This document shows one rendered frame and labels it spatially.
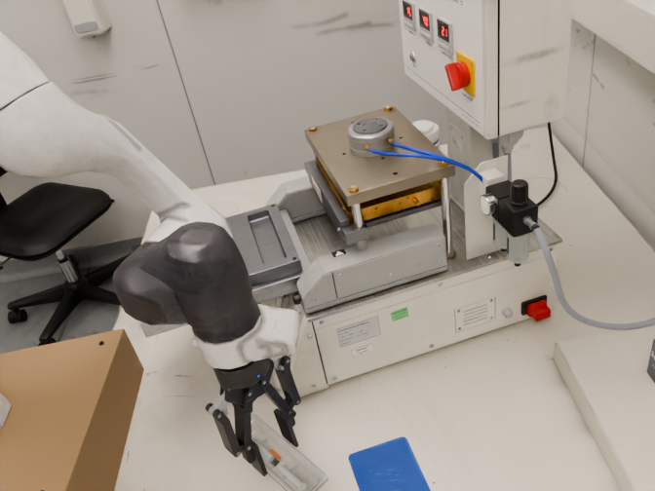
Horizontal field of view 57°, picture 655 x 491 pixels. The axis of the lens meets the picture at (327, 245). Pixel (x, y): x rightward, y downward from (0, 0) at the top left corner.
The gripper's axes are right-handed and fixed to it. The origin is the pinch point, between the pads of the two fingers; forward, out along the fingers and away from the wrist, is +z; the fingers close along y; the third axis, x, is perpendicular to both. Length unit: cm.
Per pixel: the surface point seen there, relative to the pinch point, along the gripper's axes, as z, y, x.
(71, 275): 64, -18, -183
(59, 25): -28, -58, -192
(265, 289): -13.4, -14.4, -14.4
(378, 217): -19.9, -33.7, -5.3
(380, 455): 8.2, -12.6, 9.6
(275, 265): -16.5, -17.5, -14.4
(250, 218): -15.9, -24.5, -30.9
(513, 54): -44, -49, 10
